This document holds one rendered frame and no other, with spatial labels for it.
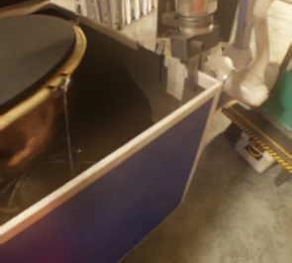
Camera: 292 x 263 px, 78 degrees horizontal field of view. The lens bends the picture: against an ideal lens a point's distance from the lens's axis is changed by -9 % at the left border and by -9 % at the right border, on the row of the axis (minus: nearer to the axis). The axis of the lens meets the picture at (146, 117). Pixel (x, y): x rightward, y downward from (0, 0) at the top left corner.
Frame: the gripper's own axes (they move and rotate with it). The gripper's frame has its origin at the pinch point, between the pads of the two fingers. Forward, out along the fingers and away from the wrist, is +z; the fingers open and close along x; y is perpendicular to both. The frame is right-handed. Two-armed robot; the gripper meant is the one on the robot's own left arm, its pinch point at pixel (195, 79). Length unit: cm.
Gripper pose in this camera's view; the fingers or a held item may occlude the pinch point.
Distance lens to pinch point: 54.5
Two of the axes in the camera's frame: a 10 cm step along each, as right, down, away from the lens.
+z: 1.3, 7.8, 6.1
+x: 7.5, -4.8, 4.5
